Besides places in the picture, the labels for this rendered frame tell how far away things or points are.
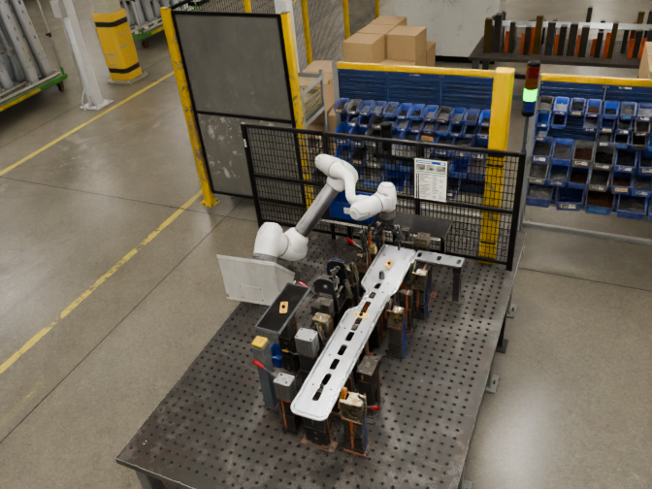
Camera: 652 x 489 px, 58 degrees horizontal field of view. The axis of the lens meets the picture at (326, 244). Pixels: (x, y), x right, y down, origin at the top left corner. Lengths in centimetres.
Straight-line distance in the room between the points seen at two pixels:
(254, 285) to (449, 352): 127
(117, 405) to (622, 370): 348
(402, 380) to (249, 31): 324
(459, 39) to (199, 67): 510
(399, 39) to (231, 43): 284
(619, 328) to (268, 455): 286
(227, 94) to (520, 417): 367
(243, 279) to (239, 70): 230
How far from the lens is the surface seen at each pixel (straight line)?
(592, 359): 456
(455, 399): 322
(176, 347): 475
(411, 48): 764
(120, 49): 1049
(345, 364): 296
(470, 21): 967
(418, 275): 341
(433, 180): 379
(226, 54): 548
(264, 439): 311
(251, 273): 370
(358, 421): 279
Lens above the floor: 316
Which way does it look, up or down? 35 degrees down
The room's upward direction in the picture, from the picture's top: 6 degrees counter-clockwise
